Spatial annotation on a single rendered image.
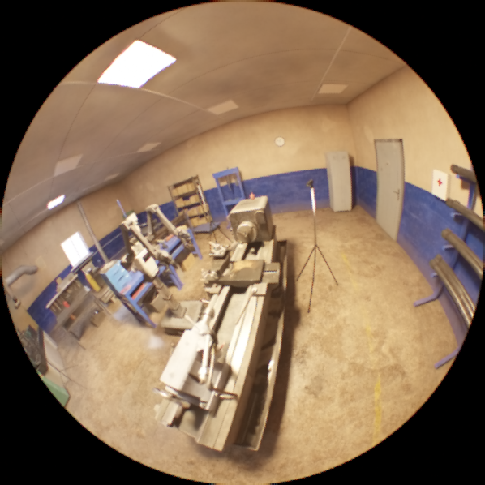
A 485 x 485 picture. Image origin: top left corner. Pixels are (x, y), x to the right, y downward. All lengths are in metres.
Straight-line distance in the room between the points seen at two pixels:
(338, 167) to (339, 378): 4.66
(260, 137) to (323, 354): 5.28
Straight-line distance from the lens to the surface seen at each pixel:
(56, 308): 4.83
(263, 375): 1.57
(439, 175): 2.85
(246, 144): 5.30
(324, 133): 5.39
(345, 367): 2.04
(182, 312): 2.49
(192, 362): 0.95
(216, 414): 1.17
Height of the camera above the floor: 1.92
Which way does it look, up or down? 28 degrees down
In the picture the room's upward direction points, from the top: 17 degrees counter-clockwise
